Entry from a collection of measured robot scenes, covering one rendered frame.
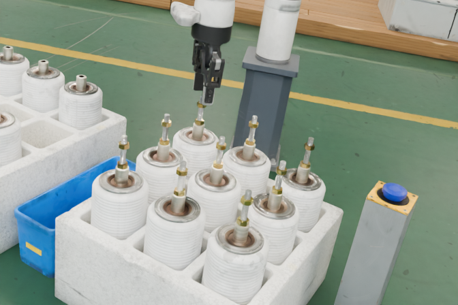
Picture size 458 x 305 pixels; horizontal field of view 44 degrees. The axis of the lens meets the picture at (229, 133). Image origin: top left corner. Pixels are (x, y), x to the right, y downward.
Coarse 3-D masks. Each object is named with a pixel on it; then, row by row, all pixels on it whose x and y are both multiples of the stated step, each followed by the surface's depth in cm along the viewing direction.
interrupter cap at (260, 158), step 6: (234, 150) 112; (240, 150) 113; (258, 150) 113; (234, 156) 110; (240, 156) 111; (258, 156) 112; (264, 156) 112; (234, 162) 109; (240, 162) 108; (246, 162) 109; (252, 162) 109; (258, 162) 109; (264, 162) 110
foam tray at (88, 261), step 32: (64, 224) 96; (320, 224) 107; (64, 256) 99; (96, 256) 94; (128, 256) 91; (288, 256) 97; (320, 256) 108; (64, 288) 102; (96, 288) 97; (128, 288) 93; (160, 288) 89; (192, 288) 86; (288, 288) 93
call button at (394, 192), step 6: (384, 186) 93; (390, 186) 93; (396, 186) 93; (384, 192) 92; (390, 192) 91; (396, 192) 91; (402, 192) 92; (390, 198) 92; (396, 198) 91; (402, 198) 91
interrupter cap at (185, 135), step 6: (180, 132) 116; (186, 132) 116; (204, 132) 117; (210, 132) 118; (180, 138) 114; (186, 138) 114; (192, 138) 115; (204, 138) 116; (210, 138) 115; (192, 144) 112; (198, 144) 112; (204, 144) 113
